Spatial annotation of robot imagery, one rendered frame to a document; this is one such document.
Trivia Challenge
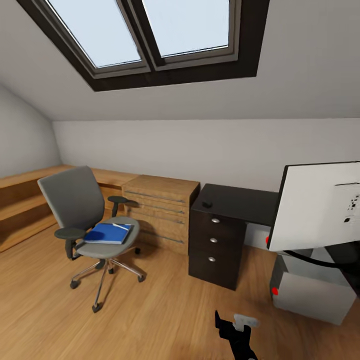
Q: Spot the monitor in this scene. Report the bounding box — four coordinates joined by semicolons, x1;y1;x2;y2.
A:
265;161;360;274

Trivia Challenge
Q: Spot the folder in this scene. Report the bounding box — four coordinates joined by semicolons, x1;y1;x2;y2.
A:
83;223;132;245

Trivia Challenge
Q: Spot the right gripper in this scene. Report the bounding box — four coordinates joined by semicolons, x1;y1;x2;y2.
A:
215;310;251;352

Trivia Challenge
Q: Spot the swivel chair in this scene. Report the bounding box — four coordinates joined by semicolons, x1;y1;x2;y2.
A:
37;165;144;313

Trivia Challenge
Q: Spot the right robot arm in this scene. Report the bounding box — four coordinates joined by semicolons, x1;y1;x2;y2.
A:
215;310;259;360

